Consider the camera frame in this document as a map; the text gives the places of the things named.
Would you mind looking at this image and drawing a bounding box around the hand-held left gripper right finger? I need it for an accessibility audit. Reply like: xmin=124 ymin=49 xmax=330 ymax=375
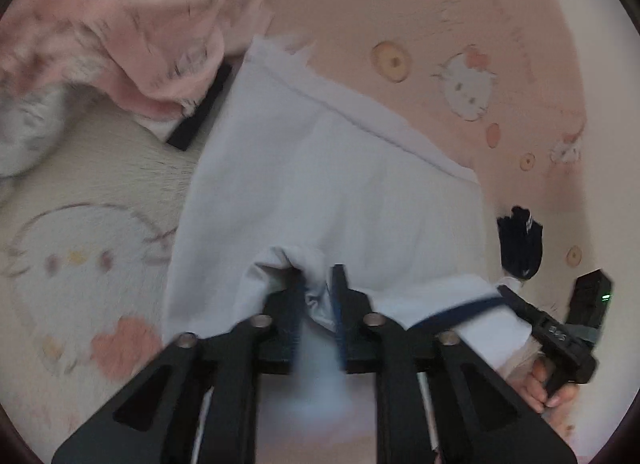
xmin=332 ymin=264 xmax=577 ymax=464

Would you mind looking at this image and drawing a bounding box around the white t-shirt with navy trim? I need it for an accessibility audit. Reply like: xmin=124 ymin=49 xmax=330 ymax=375
xmin=162 ymin=34 xmax=533 ymax=417

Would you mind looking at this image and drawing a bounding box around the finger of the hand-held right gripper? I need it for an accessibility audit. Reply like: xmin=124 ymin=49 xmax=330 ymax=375
xmin=496 ymin=285 xmax=544 ymax=331

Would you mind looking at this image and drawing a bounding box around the cartoon printed bed sheet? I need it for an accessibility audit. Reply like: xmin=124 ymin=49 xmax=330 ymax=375
xmin=0 ymin=0 xmax=640 ymax=464

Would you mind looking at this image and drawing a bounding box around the person's right hand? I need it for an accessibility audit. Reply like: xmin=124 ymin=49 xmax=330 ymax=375
xmin=520 ymin=356 xmax=584 ymax=417

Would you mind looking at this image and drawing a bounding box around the pink crumpled garment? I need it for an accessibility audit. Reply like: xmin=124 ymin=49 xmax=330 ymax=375
xmin=0 ymin=0 xmax=273 ymax=177

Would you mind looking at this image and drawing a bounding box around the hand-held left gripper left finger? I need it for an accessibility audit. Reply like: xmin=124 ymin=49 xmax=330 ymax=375
xmin=51 ymin=271 xmax=307 ymax=464

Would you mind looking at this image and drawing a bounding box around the dark navy garment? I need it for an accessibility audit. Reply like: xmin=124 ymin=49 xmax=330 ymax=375
xmin=496 ymin=205 xmax=544 ymax=281

